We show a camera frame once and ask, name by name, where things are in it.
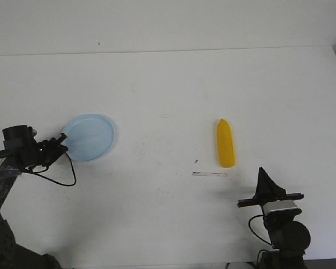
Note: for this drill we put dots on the clear tape strip on table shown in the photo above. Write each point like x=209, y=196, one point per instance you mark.
x=208, y=174

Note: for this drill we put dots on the yellow toy corn cob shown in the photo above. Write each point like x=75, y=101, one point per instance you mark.
x=225, y=144

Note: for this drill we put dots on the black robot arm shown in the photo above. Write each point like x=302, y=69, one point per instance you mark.
x=288, y=238
x=12, y=253

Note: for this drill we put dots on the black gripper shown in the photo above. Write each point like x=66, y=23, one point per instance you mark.
x=265, y=185
x=42, y=154

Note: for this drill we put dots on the light blue round plate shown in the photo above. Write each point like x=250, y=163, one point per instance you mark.
x=89, y=137

